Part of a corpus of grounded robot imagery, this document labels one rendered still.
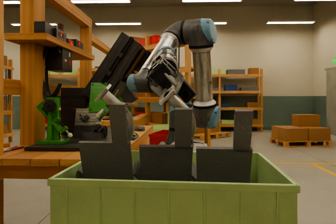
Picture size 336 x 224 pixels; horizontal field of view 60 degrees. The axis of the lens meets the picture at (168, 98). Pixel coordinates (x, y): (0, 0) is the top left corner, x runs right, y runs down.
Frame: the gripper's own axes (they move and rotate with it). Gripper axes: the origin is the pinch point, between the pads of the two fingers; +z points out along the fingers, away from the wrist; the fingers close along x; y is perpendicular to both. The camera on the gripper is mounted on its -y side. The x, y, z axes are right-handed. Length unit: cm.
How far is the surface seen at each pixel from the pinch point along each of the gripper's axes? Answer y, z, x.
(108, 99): 11.8, -1.0, -13.2
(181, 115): -3.6, 5.1, 0.0
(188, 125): -7.4, 5.2, -0.8
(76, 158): -5, -39, -67
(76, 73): -8, -904, -472
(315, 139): -505, -514, -4
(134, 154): -14.0, -19.5, -33.5
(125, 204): -6.1, 18.9, -22.4
